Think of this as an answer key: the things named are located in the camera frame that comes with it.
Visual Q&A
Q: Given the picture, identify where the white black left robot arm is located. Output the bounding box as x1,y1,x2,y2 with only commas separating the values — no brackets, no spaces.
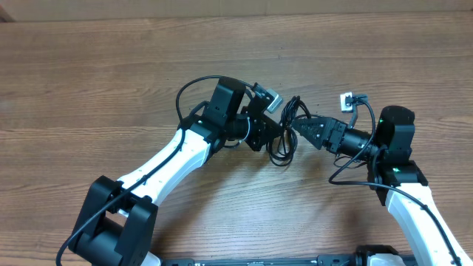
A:
55,75,282,265

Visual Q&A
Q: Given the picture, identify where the black usb cable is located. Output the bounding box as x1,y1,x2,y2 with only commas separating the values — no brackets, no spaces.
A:
265,95,312,167

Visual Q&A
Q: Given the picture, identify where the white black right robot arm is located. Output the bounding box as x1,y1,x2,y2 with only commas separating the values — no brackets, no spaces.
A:
292,106,472,265

